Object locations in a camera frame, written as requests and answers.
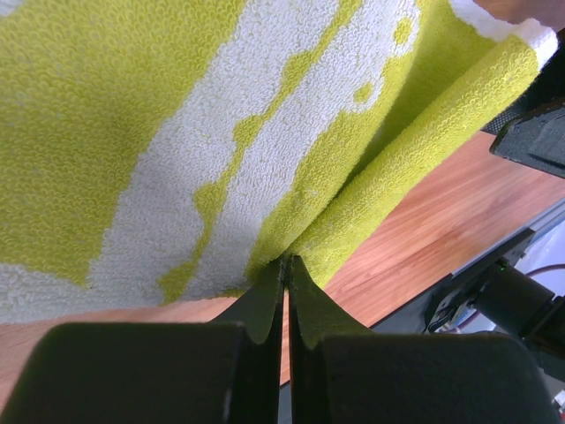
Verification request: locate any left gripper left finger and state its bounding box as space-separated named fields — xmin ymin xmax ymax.
xmin=1 ymin=260 xmax=283 ymax=423

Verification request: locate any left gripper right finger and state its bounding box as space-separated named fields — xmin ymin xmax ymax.
xmin=287 ymin=256 xmax=559 ymax=423

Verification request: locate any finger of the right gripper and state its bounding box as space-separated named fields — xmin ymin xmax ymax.
xmin=482 ymin=31 xmax=564 ymax=178

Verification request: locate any yellow-green crocodile towel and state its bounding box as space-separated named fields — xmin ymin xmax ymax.
xmin=1 ymin=1 xmax=558 ymax=323

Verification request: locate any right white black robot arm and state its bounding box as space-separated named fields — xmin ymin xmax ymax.
xmin=476 ymin=31 xmax=564 ymax=381

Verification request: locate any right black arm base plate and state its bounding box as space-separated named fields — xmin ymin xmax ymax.
xmin=371 ymin=201 xmax=564 ymax=334

